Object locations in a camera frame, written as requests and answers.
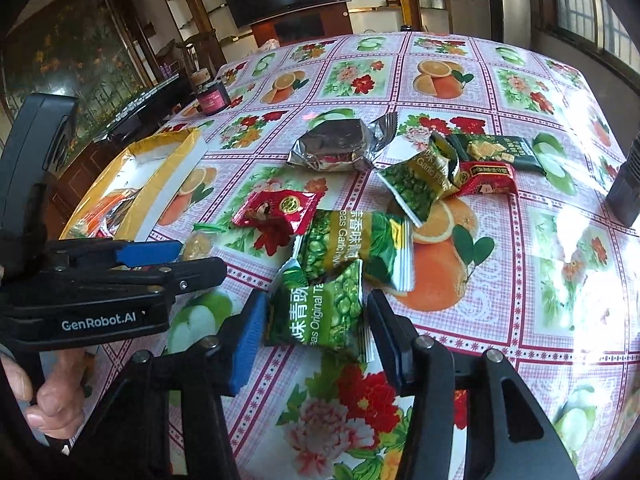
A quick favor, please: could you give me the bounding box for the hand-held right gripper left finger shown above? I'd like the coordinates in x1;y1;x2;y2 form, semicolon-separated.
62;289;269;480

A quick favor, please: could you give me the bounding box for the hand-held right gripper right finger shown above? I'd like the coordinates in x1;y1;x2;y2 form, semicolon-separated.
366;290;581;480

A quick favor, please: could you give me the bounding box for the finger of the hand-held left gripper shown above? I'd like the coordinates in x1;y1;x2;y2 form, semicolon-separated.
129;256;229;297
47;239;183;269

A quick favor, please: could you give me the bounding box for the green pea snack packet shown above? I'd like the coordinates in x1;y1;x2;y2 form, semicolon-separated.
262;259;375;363

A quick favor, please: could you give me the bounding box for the yellow cardboard box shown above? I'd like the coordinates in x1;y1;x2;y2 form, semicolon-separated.
59;127;208;242

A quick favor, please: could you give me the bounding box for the silver foil snack packet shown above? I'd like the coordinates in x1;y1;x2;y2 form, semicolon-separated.
286;112;398;173

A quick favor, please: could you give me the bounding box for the bright red snack packet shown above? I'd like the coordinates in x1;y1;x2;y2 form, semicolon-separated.
452;161;521;198

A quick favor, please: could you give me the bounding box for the person's left hand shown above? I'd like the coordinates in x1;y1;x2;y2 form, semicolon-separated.
0;349;88;441

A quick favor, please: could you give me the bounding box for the small clear biscuit packet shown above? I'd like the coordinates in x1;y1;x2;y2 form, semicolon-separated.
181;225;226;263

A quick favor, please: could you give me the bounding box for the orange snack packet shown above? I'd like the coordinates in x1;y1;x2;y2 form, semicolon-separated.
67;187;143;240

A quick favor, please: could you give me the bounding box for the dark red snack packet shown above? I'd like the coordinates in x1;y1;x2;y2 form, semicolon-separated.
231;190;321;238

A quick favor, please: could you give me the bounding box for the green pea packet yellow label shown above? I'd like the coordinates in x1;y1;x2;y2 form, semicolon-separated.
292;209;416;297

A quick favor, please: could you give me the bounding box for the pink labelled jar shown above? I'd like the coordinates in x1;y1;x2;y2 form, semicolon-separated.
190;71;231;115

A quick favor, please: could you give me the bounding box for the olive green pea packet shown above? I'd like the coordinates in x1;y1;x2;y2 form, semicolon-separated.
376;132;461;228

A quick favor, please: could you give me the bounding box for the dark green biscuit packet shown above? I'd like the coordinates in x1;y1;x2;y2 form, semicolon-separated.
445;132;548;177

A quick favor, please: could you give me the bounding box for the brown wooden television cabinet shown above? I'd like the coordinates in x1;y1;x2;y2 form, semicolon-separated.
250;2;351;48

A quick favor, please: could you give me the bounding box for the grey metal flashlight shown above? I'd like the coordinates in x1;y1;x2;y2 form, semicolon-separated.
606;132;640;228

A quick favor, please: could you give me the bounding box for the barred window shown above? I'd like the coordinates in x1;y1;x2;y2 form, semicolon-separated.
547;0;640;76

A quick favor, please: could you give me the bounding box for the floral wall painting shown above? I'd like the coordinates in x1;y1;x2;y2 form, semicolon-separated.
2;0;153;136

